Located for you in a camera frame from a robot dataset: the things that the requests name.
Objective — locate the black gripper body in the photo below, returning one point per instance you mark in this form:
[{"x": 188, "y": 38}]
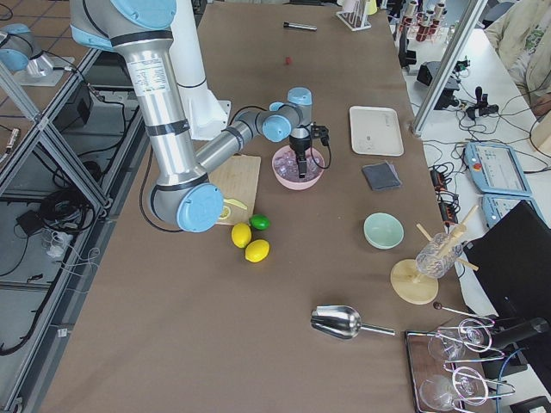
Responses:
[{"x": 299, "y": 149}]

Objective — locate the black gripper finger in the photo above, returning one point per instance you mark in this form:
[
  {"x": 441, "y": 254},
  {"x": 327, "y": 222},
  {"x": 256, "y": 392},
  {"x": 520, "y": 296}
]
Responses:
[
  {"x": 305, "y": 168},
  {"x": 299, "y": 168}
]

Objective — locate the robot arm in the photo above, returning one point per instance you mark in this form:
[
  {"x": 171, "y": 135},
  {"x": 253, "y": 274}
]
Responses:
[
  {"x": 158, "y": 41},
  {"x": 21, "y": 52}
]

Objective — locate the pile of clear ice cubes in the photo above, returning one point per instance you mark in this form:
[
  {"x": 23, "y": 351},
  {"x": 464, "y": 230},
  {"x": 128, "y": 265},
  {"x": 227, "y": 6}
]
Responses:
[{"x": 286, "y": 166}]

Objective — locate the white cup rack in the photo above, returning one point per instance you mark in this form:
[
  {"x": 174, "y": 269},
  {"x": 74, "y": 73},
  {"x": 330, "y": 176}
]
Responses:
[{"x": 354, "y": 14}]

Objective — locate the wooden cup stand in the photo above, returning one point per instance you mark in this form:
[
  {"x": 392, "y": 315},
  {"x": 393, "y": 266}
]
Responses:
[{"x": 416, "y": 280}]

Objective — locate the steel ice scoop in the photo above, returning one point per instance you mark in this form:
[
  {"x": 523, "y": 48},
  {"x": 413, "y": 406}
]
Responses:
[{"x": 343, "y": 322}]

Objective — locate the pink bowl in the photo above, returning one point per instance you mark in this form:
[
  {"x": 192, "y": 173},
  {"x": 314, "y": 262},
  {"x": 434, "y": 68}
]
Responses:
[{"x": 297, "y": 185}]

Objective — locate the bamboo cutting board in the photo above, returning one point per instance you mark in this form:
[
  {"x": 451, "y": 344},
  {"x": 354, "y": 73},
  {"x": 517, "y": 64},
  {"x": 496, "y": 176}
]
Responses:
[{"x": 237, "y": 178}]

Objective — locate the green lime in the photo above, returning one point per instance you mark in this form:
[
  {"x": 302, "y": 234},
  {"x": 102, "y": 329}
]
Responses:
[{"x": 259, "y": 222}]

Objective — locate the cream rabbit tray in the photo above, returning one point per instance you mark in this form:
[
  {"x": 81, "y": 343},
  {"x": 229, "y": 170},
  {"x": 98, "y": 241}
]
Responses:
[{"x": 375, "y": 131}]

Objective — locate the yellow plastic knife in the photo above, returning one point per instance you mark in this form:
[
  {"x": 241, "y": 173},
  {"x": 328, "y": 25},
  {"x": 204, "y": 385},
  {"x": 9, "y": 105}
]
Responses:
[{"x": 235, "y": 202}]

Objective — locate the grey folded cloth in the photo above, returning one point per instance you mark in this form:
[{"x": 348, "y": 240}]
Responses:
[{"x": 381, "y": 176}]

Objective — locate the lemon slice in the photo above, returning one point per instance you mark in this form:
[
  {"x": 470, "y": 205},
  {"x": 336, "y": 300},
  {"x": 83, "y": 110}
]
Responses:
[{"x": 226, "y": 213}]

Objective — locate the yellow lemon inner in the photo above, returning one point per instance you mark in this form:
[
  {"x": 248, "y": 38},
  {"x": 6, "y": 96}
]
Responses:
[{"x": 241, "y": 235}]

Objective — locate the yellow lemon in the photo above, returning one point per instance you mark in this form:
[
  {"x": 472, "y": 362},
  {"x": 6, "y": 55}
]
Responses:
[
  {"x": 241, "y": 235},
  {"x": 257, "y": 250}
]

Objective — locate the yellow lemon outer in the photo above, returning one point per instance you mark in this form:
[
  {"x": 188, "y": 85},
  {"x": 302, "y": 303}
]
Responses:
[{"x": 257, "y": 250}]

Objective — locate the green bowl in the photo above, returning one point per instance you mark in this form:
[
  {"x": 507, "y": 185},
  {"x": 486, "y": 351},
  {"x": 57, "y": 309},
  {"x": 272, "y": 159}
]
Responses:
[{"x": 383, "y": 231}]

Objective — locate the steel muddler black tip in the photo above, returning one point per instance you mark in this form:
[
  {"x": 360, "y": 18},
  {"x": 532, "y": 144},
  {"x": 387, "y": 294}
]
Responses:
[{"x": 299, "y": 26}]

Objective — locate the clear glass on stand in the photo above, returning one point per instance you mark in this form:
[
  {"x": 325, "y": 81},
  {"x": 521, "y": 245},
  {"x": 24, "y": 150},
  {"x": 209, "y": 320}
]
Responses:
[{"x": 437, "y": 257}]

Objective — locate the teach pendant upper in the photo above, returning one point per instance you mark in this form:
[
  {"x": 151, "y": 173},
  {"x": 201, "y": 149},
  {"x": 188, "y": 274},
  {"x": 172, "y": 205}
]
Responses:
[{"x": 495, "y": 169}]

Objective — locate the teach pendant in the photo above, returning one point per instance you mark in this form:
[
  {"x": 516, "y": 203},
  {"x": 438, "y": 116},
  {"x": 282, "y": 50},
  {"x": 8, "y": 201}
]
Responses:
[
  {"x": 496, "y": 206},
  {"x": 495, "y": 169}
]

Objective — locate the teach pendant lower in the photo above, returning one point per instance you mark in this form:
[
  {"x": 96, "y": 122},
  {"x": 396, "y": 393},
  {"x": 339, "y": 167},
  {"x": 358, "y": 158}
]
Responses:
[{"x": 496, "y": 206}]

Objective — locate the black monitor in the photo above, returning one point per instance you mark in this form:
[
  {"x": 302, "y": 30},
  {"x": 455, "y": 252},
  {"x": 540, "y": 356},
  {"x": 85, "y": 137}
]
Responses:
[{"x": 514, "y": 264}]

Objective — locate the person in beige jacket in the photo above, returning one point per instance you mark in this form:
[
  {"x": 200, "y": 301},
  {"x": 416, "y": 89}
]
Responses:
[{"x": 521, "y": 38}]

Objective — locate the wine glass rack tray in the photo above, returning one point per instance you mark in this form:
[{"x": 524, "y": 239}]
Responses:
[{"x": 445, "y": 367}]

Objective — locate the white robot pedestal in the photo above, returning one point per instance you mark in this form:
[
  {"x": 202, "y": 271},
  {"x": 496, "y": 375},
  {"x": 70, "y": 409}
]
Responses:
[{"x": 206, "y": 114}]

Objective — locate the aluminium frame post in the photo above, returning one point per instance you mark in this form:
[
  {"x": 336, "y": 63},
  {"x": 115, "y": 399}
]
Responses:
[{"x": 463, "y": 30}]

